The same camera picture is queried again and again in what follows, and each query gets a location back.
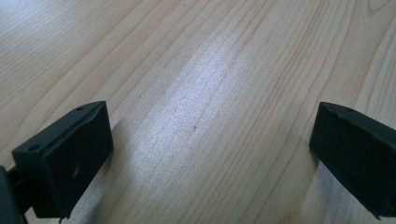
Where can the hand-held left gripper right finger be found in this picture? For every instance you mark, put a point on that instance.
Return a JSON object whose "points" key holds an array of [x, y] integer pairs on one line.
{"points": [[358, 152]]}

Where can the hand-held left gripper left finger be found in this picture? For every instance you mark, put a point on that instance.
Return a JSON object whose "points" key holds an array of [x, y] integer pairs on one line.
{"points": [[67, 158]]}

